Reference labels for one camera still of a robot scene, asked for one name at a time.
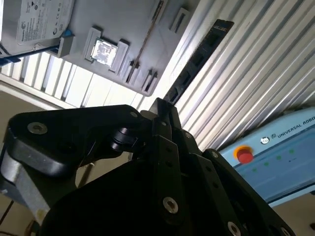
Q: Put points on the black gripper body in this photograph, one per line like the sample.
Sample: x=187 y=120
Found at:
x=110 y=209

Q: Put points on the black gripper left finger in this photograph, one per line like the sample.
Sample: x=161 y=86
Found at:
x=73 y=132

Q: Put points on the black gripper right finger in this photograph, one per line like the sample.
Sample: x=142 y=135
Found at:
x=211 y=196

